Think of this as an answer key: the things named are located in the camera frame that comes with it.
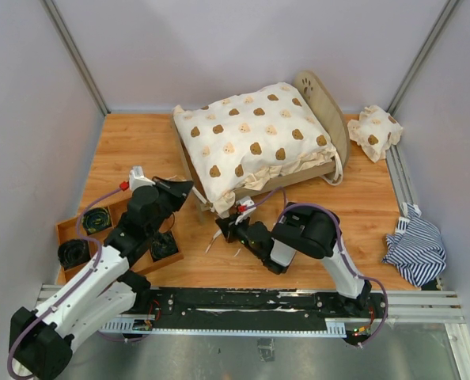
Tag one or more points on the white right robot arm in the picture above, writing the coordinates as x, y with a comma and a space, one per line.
305, 228

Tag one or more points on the blue striped cloth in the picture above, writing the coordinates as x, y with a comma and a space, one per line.
415, 248

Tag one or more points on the small bear print pillow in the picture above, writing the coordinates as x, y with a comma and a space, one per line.
375, 132

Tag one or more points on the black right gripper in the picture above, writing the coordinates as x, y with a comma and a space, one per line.
224, 224

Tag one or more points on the left aluminium frame post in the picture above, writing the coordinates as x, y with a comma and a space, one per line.
57, 20

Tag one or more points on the large bear print cushion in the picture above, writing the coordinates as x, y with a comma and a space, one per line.
245, 140

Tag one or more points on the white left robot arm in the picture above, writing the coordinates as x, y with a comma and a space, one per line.
43, 340

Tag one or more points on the wooden pet bed frame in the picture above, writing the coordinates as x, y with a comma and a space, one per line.
329, 114

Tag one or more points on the aluminium frame post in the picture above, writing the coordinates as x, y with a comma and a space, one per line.
57, 20
439, 26

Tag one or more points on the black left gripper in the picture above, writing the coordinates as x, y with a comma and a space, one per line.
178, 190

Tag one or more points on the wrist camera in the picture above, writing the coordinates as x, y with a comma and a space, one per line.
136, 179
245, 207

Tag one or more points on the black item in tray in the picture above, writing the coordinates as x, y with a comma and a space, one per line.
163, 246

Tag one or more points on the white slotted cable duct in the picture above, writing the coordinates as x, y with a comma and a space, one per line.
137, 326

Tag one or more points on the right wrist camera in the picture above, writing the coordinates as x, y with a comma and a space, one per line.
245, 207

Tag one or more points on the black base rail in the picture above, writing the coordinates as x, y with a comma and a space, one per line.
222, 307

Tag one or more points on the aluminium side rail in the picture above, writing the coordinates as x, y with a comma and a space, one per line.
399, 176

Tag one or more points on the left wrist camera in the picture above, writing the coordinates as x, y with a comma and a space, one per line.
136, 179

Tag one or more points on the right aluminium frame post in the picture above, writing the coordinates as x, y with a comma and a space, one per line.
439, 26

